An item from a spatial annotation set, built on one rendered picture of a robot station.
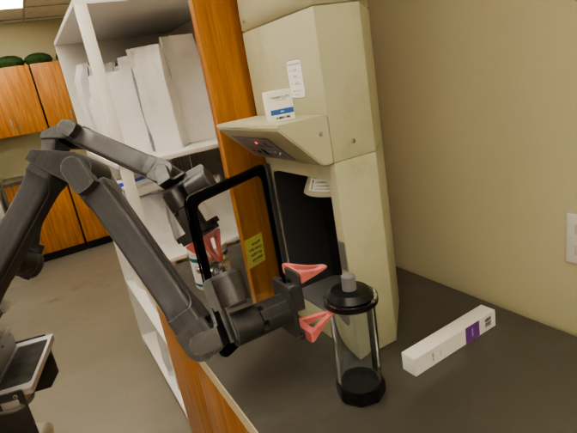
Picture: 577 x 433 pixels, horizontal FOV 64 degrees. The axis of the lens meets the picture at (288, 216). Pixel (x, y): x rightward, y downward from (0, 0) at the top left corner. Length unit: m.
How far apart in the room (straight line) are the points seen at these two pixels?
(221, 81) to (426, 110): 0.56
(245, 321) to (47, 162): 0.46
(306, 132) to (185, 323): 0.42
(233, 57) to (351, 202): 0.51
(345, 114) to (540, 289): 0.65
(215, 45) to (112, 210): 0.55
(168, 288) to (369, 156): 0.49
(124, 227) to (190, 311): 0.19
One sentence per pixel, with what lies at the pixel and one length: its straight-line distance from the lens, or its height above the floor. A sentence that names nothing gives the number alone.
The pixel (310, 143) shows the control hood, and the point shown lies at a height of 1.46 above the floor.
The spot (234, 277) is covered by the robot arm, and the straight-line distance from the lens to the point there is 0.80.
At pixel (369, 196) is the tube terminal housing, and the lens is 1.02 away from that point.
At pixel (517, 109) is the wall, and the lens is 1.17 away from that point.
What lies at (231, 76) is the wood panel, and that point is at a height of 1.61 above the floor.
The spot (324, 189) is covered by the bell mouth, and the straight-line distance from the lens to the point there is 1.06.
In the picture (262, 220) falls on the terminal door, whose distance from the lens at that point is 1.20.
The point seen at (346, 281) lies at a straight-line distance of 0.90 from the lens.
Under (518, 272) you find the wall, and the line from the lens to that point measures 1.29.
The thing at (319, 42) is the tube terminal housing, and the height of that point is 1.64.
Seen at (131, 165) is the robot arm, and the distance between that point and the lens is 1.24.
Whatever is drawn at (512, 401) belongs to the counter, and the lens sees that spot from 1.04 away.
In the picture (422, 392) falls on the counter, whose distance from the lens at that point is 1.04.
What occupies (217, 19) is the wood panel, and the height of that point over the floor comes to 1.75.
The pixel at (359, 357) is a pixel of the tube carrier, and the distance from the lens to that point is 0.94.
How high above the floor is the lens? 1.60
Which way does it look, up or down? 17 degrees down
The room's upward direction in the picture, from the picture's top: 10 degrees counter-clockwise
